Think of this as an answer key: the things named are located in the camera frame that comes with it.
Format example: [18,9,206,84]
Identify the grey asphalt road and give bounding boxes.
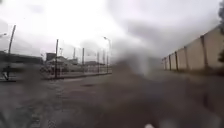
[0,68,224,128]

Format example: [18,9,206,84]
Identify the pale concrete panel wall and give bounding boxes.
[161,26,224,72]

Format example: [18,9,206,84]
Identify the wire fence with dark posts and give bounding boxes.
[39,38,113,80]

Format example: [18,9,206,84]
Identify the leaning dark pole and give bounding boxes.
[4,24,17,80]

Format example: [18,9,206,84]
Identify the low buildings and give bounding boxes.
[0,50,108,75]

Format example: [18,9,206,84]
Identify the street lamp pole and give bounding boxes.
[103,36,112,74]

